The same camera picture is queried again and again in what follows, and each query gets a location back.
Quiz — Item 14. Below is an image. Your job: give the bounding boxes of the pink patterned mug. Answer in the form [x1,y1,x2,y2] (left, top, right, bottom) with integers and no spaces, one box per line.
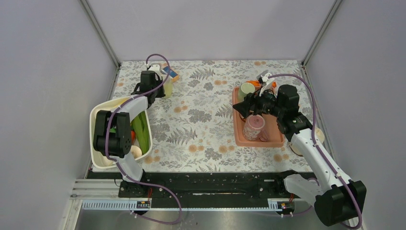
[242,115,269,142]

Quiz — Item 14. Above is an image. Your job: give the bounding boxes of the yellow sponge blue label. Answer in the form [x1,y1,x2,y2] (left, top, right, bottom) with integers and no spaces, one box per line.
[161,66,180,82]

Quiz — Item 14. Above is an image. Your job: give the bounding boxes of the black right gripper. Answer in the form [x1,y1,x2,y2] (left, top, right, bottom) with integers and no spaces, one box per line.
[233,84,284,118]

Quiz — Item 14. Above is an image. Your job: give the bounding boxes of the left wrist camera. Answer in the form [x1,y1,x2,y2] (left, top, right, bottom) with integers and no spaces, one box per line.
[147,64,161,75]

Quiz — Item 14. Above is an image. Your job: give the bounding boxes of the white mushroom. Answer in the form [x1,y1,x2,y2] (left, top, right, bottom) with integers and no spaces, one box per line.
[130,145,143,159]

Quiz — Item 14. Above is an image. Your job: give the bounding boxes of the white vegetable basin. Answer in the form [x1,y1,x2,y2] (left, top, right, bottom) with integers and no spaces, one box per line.
[89,96,153,170]

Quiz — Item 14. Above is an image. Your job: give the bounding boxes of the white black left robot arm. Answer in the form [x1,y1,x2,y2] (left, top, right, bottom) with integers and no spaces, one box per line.
[92,70,165,197]

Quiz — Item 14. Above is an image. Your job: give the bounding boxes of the salmon pink plastic tray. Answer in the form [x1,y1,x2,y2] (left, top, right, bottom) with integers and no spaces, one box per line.
[232,87,285,148]

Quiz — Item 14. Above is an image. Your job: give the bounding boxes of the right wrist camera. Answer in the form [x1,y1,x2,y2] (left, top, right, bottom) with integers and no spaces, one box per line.
[257,72,274,96]

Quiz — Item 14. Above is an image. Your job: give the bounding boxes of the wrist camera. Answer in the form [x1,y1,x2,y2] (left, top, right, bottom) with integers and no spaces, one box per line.
[257,72,274,96]
[147,64,161,75]

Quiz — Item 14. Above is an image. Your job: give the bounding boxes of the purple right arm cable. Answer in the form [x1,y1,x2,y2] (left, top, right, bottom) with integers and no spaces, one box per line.
[258,73,363,230]

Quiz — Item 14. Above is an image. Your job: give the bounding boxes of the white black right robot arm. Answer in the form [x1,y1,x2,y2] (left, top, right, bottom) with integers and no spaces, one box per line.
[232,84,367,229]

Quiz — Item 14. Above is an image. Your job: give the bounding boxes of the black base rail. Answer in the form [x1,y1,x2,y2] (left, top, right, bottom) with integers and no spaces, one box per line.
[118,170,296,198]

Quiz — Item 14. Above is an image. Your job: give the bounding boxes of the orange box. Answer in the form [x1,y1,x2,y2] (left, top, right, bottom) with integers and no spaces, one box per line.
[247,80,277,89]

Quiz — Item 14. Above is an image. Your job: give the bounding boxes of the light green mug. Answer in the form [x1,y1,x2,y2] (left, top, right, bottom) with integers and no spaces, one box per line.
[237,82,255,102]

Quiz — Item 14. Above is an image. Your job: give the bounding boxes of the yellow green faceted mug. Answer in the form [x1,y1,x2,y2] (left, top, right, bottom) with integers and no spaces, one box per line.
[162,75,173,98]

